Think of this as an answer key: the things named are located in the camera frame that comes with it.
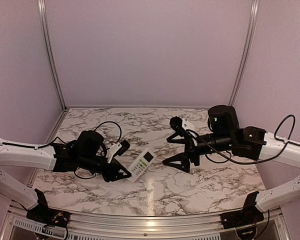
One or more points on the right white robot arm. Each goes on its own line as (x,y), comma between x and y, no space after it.
(253,143)

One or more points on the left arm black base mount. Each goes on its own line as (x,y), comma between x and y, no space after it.
(49,216)

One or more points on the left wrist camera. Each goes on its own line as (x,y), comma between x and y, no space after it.
(117,149)

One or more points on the white remote control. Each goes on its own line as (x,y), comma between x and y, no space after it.
(140,164)

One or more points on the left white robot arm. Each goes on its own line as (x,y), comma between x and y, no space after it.
(87,152)

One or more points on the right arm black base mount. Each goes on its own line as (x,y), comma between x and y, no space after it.
(239,218)

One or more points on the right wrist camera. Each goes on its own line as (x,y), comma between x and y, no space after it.
(181,125)

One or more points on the aluminium corner post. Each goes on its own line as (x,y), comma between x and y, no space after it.
(248,42)
(49,51)

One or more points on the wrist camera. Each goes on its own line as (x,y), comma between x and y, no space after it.
(117,149)
(181,125)

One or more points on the right aluminium corner post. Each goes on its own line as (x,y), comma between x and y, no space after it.
(248,42)

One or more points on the left aluminium corner post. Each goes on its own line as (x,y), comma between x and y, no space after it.
(49,51)

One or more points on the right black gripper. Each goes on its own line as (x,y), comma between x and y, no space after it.
(190,150)

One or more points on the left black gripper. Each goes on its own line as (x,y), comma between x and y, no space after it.
(111,175)

